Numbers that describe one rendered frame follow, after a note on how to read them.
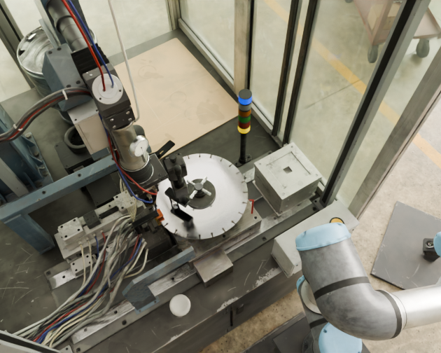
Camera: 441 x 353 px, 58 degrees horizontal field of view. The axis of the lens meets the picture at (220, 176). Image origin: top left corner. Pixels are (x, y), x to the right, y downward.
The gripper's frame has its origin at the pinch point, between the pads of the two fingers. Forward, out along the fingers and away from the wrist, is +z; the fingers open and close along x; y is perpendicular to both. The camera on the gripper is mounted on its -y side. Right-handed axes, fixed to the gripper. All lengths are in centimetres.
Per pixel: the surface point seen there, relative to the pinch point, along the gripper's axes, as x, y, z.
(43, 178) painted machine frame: -8, -147, 14
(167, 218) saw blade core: -14, -86, -4
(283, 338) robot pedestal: -34, -39, 16
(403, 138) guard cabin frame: 12, -27, -41
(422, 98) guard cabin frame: 13, -28, -55
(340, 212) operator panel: 9.5, -32.1, 1.2
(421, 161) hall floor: 110, 20, 91
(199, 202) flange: -5, -78, -5
